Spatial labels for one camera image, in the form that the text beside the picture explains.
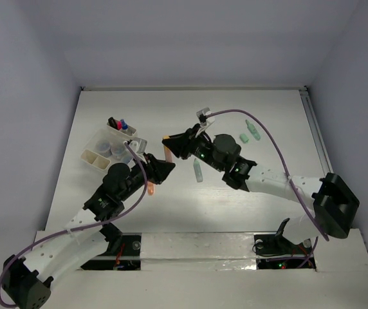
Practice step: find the paperclip jar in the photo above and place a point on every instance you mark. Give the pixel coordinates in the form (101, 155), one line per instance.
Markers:
(103, 148)
(118, 150)

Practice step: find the green marker cap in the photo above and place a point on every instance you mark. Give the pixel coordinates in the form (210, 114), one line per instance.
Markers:
(244, 138)

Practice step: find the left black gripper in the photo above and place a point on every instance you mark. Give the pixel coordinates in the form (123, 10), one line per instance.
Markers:
(156, 168)

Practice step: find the white perforated organizer box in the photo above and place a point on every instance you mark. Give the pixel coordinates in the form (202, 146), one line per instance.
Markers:
(91, 158)

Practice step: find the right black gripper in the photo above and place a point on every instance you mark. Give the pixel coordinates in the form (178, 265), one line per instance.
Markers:
(182, 145)

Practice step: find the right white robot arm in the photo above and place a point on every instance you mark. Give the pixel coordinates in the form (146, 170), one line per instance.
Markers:
(329, 204)

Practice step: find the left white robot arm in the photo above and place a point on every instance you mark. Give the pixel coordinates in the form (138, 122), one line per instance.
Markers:
(29, 277)

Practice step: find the dark green marker pen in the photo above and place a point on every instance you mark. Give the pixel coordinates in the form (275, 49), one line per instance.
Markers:
(252, 129)

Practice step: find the pink black highlighter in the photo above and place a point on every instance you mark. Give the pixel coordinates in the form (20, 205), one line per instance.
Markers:
(115, 124)

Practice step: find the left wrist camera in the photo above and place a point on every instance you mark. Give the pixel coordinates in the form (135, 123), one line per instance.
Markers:
(138, 145)

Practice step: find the light green highlighter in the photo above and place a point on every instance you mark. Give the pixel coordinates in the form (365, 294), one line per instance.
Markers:
(197, 170)

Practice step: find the clear blue spray bottle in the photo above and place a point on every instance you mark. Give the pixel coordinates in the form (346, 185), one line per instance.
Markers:
(123, 125)

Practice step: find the orange highlighter pen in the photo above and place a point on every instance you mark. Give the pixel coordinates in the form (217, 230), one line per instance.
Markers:
(150, 188)

